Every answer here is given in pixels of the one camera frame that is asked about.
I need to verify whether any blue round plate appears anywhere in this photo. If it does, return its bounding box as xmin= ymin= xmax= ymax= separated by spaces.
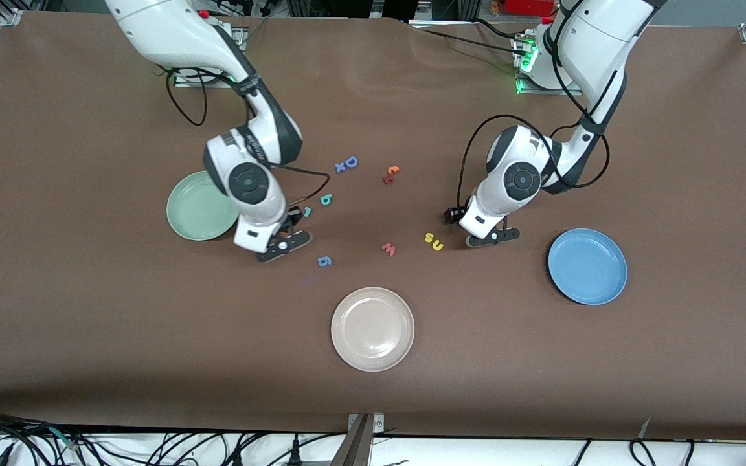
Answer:
xmin=547 ymin=228 xmax=628 ymax=306

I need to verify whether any beige round plate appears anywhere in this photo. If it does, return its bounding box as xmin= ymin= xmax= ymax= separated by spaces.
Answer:
xmin=330 ymin=287 xmax=416 ymax=373

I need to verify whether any pale green round plate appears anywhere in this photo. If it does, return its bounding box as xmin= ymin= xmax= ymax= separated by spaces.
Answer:
xmin=166 ymin=170 xmax=241 ymax=242

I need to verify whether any red box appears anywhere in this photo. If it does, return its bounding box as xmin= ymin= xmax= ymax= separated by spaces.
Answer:
xmin=504 ymin=0 xmax=556 ymax=17

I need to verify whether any aluminium post with bracket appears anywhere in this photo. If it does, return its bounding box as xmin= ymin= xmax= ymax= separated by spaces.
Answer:
xmin=329 ymin=412 xmax=387 ymax=466

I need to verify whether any thin black table cable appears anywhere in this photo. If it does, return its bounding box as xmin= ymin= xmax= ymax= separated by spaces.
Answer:
xmin=409 ymin=18 xmax=523 ymax=65

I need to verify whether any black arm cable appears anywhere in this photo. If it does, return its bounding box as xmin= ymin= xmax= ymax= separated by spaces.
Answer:
xmin=164 ymin=65 xmax=332 ymax=211
xmin=456 ymin=13 xmax=629 ymax=211

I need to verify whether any brown table cover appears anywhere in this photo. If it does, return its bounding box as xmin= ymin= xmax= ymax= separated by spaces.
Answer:
xmin=0 ymin=12 xmax=746 ymax=441

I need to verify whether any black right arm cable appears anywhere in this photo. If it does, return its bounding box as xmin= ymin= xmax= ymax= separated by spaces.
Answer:
xmin=164 ymin=65 xmax=332 ymax=211

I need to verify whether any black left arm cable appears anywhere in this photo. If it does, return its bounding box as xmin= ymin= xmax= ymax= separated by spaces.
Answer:
xmin=456 ymin=13 xmax=629 ymax=211

